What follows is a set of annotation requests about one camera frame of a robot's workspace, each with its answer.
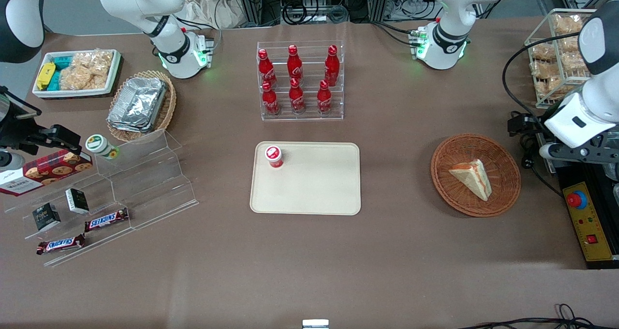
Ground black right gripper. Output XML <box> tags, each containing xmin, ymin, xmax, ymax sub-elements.
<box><xmin>0</xmin><ymin>119</ymin><xmax>81</xmax><ymax>154</ymax></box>

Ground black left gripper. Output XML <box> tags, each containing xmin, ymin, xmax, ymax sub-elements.
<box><xmin>508</xmin><ymin>113</ymin><xmax>549</xmax><ymax>137</ymax></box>

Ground triangle sandwich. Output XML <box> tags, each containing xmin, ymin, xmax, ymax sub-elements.
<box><xmin>448</xmin><ymin>159</ymin><xmax>493</xmax><ymax>202</ymax></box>

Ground round brown wicker basket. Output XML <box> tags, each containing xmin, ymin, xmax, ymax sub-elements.
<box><xmin>430</xmin><ymin>134</ymin><xmax>522</xmax><ymax>218</ymax></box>

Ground white rectangular snack tray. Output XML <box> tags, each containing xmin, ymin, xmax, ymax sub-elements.
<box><xmin>32</xmin><ymin>49</ymin><xmax>122</xmax><ymax>99</ymax></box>

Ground oval tan wicker basket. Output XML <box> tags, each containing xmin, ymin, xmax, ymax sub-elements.
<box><xmin>106</xmin><ymin>70</ymin><xmax>177</xmax><ymax>143</ymax></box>

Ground beige plastic tray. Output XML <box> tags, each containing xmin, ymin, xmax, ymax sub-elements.
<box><xmin>250</xmin><ymin>142</ymin><xmax>362</xmax><ymax>216</ymax></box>

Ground green lid white cup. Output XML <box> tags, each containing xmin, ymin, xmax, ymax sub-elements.
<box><xmin>85</xmin><ymin>134</ymin><xmax>119</xmax><ymax>161</ymax></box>

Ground red tartan cookie box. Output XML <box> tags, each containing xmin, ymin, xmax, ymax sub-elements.
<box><xmin>0</xmin><ymin>150</ymin><xmax>94</xmax><ymax>197</ymax></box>

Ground small black box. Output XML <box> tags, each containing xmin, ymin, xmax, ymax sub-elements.
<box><xmin>65</xmin><ymin>188</ymin><xmax>90</xmax><ymax>215</ymax></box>
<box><xmin>32</xmin><ymin>202</ymin><xmax>62</xmax><ymax>232</ymax></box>

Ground yellow snack packet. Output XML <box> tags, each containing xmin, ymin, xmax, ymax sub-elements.
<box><xmin>36</xmin><ymin>62</ymin><xmax>57</xmax><ymax>90</ymax></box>

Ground clear rice cracker bag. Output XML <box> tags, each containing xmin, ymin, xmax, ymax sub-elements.
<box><xmin>59</xmin><ymin>49</ymin><xmax>115</xmax><ymax>91</ymax></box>

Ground aluminium foil container stack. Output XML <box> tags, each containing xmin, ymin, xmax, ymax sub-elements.
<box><xmin>107</xmin><ymin>76</ymin><xmax>168</xmax><ymax>134</ymax></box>

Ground snickers chocolate bar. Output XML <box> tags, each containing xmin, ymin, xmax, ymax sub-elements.
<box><xmin>36</xmin><ymin>233</ymin><xmax>87</xmax><ymax>256</ymax></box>
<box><xmin>84</xmin><ymin>207</ymin><xmax>130</xmax><ymax>233</ymax></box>

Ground clear acrylic stepped shelf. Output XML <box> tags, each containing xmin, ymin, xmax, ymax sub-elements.
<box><xmin>4</xmin><ymin>128</ymin><xmax>199</xmax><ymax>268</ymax></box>

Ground black box yellow control panel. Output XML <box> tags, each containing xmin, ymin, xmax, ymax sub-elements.
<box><xmin>555</xmin><ymin>162</ymin><xmax>619</xmax><ymax>270</ymax></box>

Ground red cola bottle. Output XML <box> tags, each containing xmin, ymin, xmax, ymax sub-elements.
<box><xmin>287</xmin><ymin>45</ymin><xmax>304</xmax><ymax>82</ymax></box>
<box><xmin>324</xmin><ymin>45</ymin><xmax>340</xmax><ymax>87</ymax></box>
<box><xmin>317</xmin><ymin>80</ymin><xmax>333</xmax><ymax>115</ymax></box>
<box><xmin>289</xmin><ymin>78</ymin><xmax>306</xmax><ymax>115</ymax></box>
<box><xmin>258</xmin><ymin>49</ymin><xmax>278</xmax><ymax>88</ymax></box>
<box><xmin>262</xmin><ymin>81</ymin><xmax>281</xmax><ymax>116</ymax></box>

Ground beige cloth bag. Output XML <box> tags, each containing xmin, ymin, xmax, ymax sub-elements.
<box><xmin>180</xmin><ymin>0</ymin><xmax>253</xmax><ymax>30</ymax></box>

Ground clear acrylic bottle rack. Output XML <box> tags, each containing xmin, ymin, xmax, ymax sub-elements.
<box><xmin>256</xmin><ymin>41</ymin><xmax>345</xmax><ymax>122</ymax></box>

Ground red lid drink cup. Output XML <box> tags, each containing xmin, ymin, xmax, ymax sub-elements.
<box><xmin>264</xmin><ymin>146</ymin><xmax>284</xmax><ymax>169</ymax></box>

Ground black power cable with plug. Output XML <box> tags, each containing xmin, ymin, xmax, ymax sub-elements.
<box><xmin>519</xmin><ymin>126</ymin><xmax>564</xmax><ymax>197</ymax></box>

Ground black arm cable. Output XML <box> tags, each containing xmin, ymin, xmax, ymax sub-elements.
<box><xmin>501</xmin><ymin>31</ymin><xmax>582</xmax><ymax>122</ymax></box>

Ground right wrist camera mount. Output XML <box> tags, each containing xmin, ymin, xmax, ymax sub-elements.
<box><xmin>0</xmin><ymin>149</ymin><xmax>26</xmax><ymax>171</ymax></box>

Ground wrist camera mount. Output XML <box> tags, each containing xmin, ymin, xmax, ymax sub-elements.
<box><xmin>0</xmin><ymin>149</ymin><xmax>26</xmax><ymax>171</ymax></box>
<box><xmin>539</xmin><ymin>143</ymin><xmax>619</xmax><ymax>165</ymax></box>

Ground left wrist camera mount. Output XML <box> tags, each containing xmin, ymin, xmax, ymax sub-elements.
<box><xmin>539</xmin><ymin>143</ymin><xmax>619</xmax><ymax>165</ymax></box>

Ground white wire rack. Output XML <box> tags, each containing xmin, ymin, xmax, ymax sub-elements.
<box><xmin>524</xmin><ymin>8</ymin><xmax>619</xmax><ymax>110</ymax></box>

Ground black floor cables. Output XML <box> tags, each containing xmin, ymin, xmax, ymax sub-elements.
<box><xmin>457</xmin><ymin>303</ymin><xmax>603</xmax><ymax>329</ymax></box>

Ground aluminium frame with cables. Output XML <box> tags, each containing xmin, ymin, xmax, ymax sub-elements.
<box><xmin>227</xmin><ymin>0</ymin><xmax>436</xmax><ymax>26</ymax></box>

